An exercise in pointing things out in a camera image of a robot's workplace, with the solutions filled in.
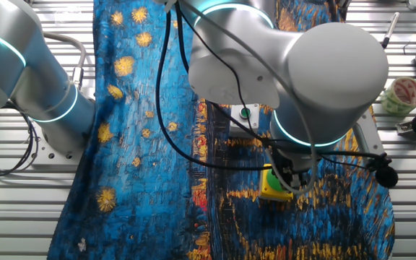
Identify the clear tape roll red print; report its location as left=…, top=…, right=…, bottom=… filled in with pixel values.
left=380, top=76, right=416, bottom=117

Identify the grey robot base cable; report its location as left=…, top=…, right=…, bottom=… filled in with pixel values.
left=38, top=30, right=88, bottom=91

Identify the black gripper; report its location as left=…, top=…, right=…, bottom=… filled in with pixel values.
left=271, top=149, right=310, bottom=187

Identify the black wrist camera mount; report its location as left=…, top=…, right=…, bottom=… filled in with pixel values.
left=366, top=153, right=399, bottom=189

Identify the silver black pen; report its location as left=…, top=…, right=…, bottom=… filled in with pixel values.
left=380, top=11, right=401, bottom=50

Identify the grey box small green button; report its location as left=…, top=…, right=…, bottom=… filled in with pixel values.
left=229, top=103, right=261, bottom=139

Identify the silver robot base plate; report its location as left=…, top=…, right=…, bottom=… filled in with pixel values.
left=30, top=122, right=86, bottom=170

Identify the yellow box green mushroom button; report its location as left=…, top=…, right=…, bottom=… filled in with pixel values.
left=258, top=163, right=295, bottom=202

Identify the silver wrist mounting bracket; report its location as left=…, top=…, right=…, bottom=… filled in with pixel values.
left=352, top=108, right=386, bottom=156

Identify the starry night painted cloth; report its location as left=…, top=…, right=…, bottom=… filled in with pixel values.
left=47, top=0, right=397, bottom=260

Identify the thin black cable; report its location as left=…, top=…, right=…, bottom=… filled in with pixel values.
left=173, top=6, right=382, bottom=170

